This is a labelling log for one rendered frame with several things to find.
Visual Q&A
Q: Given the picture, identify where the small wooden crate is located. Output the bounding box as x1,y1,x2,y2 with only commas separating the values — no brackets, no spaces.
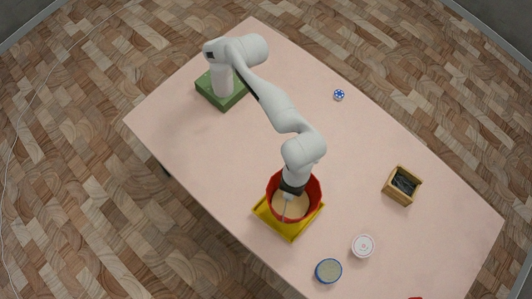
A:
381,164,424,208

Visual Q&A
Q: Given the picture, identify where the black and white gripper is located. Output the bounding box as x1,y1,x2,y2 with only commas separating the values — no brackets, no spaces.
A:
278,159,320,197

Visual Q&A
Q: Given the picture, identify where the red pail with white handle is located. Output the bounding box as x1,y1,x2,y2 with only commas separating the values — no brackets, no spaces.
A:
265,169,323,224

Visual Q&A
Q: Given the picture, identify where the yellow shallow tray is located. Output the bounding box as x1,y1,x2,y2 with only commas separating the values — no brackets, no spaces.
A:
251,194,326,244

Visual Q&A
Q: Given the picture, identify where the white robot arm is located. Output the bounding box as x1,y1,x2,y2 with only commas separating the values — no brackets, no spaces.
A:
203,33,327,180

